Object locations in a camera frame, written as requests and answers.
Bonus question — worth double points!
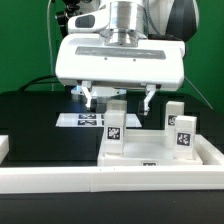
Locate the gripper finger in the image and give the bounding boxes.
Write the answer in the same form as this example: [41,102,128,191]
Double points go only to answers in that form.
[138,84,156,116]
[81,81,97,110]

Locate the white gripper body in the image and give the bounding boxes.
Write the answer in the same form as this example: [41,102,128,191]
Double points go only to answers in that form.
[55,34,185,91]

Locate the white square table top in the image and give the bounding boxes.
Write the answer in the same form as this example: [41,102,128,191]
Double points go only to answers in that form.
[97,129,203,166]

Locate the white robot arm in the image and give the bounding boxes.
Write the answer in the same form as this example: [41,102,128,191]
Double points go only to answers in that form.
[55,0,199,114]

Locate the white sheet with tags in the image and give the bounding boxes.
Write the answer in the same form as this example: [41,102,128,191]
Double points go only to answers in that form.
[56,113,141,128]

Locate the white U-shaped fence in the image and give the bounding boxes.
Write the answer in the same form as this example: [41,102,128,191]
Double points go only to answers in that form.
[0,135,224,194]

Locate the black cable bundle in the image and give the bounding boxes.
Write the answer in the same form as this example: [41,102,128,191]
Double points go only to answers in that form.
[18,74,61,93]

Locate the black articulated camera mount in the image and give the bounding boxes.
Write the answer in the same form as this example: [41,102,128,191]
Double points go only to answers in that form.
[55,0,80,37]

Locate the grey thin cable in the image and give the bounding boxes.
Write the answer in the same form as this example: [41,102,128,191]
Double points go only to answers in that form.
[45,0,56,93]

